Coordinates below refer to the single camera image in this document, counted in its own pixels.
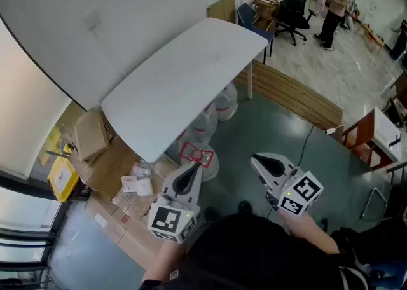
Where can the wooden stand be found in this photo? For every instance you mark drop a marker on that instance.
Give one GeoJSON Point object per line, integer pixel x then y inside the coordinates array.
{"type": "Point", "coordinates": [265, 9]}

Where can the brown desk with white top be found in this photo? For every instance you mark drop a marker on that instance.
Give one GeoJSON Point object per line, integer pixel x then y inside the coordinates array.
{"type": "Point", "coordinates": [378, 136]}

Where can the black bag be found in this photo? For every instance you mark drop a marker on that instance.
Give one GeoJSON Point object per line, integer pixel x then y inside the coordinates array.
{"type": "Point", "coordinates": [378, 244]}

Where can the black office chair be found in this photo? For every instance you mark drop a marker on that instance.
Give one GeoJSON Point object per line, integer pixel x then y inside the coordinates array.
{"type": "Point", "coordinates": [294, 2]}

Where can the clear plastic bag red print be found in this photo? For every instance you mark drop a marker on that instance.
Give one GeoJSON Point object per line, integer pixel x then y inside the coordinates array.
{"type": "Point", "coordinates": [226, 102]}
{"type": "Point", "coordinates": [205, 123]}
{"type": "Point", "coordinates": [198, 158]}

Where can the person's black shirt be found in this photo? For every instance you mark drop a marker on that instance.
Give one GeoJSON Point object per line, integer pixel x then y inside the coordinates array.
{"type": "Point", "coordinates": [254, 257]}

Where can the metal chair frame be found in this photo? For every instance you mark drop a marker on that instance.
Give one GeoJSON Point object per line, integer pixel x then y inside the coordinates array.
{"type": "Point", "coordinates": [373, 203]}

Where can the white table leg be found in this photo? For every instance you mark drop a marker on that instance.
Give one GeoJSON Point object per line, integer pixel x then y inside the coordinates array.
{"type": "Point", "coordinates": [250, 82]}

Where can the person's right forearm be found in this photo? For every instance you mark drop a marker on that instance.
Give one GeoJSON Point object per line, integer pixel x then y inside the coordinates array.
{"type": "Point", "coordinates": [308, 233]}

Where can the pink garment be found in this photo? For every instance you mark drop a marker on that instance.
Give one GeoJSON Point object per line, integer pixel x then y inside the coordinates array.
{"type": "Point", "coordinates": [321, 1]}

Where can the wooden slatted bench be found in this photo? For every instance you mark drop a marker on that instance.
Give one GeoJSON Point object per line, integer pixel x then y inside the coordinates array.
{"type": "Point", "coordinates": [286, 94]}

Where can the large cardboard box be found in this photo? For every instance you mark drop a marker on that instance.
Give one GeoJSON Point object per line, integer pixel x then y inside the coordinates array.
{"type": "Point", "coordinates": [108, 168]}

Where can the white power adapter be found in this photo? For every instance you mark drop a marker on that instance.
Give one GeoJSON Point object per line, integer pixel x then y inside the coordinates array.
{"type": "Point", "coordinates": [330, 130]}

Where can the low flat cardboard box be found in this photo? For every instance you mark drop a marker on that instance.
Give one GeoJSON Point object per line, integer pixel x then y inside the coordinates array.
{"type": "Point", "coordinates": [127, 234]}

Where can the person's black shoe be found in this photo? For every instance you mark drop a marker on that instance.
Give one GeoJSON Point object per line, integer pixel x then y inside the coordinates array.
{"type": "Point", "coordinates": [245, 207]}
{"type": "Point", "coordinates": [211, 214]}

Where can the blue chair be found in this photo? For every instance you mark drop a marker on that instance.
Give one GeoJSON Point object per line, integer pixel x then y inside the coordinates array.
{"type": "Point", "coordinates": [251, 18]}

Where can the window frame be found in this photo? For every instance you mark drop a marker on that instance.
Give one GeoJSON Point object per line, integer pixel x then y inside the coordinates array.
{"type": "Point", "coordinates": [22, 234]}

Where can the small cardboard box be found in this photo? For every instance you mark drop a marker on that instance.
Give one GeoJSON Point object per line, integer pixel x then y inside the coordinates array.
{"type": "Point", "coordinates": [92, 136]}

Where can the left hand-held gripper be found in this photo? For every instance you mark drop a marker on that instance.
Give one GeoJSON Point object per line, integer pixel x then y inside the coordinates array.
{"type": "Point", "coordinates": [165, 220]}

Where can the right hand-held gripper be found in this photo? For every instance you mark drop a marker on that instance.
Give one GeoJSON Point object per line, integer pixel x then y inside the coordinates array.
{"type": "Point", "coordinates": [302, 193]}

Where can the white paper packets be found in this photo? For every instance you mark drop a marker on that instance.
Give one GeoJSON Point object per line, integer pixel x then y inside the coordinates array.
{"type": "Point", "coordinates": [138, 182]}

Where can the yellow plastic bin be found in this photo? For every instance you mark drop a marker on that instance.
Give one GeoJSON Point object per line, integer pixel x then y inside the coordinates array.
{"type": "Point", "coordinates": [63, 177]}

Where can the person's left forearm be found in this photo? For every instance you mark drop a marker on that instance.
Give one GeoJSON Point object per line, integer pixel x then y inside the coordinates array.
{"type": "Point", "coordinates": [165, 260]}

